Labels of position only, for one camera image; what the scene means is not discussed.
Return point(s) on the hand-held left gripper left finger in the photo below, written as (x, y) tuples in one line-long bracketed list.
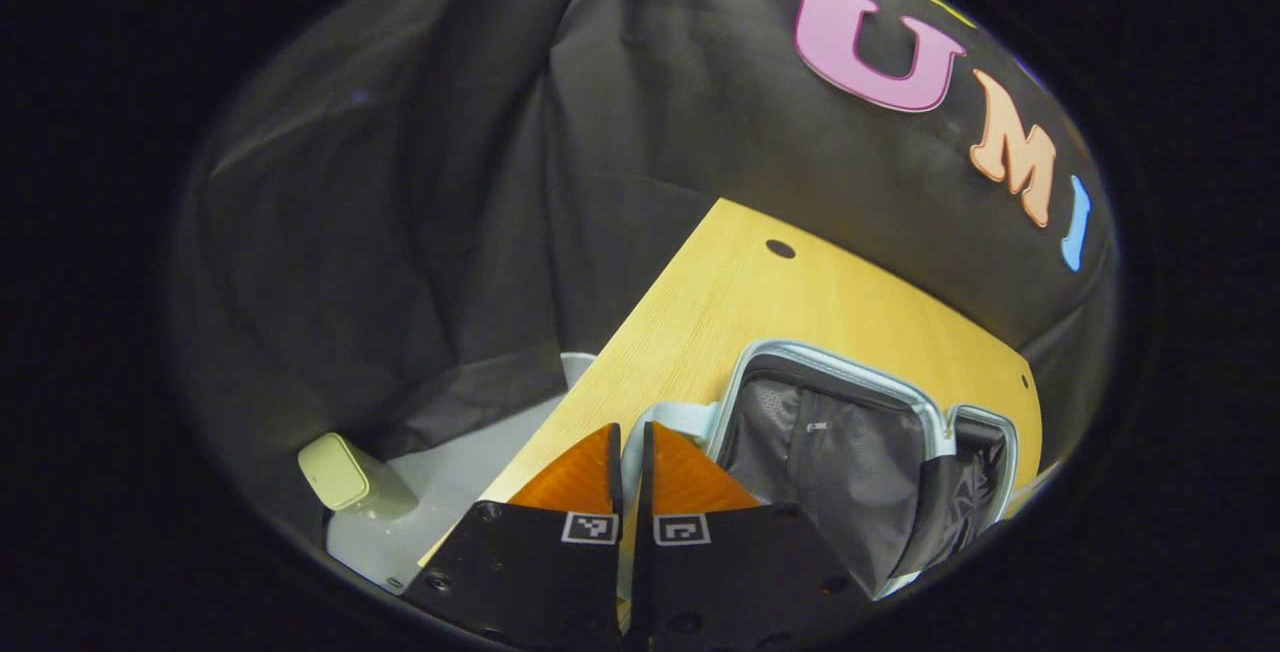
[(616, 477)]

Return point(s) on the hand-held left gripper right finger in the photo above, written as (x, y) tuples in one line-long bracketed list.
[(648, 477)]

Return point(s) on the cream rectangular box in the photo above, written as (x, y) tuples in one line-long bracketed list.
[(340, 472)]

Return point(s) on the black backdrop cloth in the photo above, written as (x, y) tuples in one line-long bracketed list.
[(450, 182)]

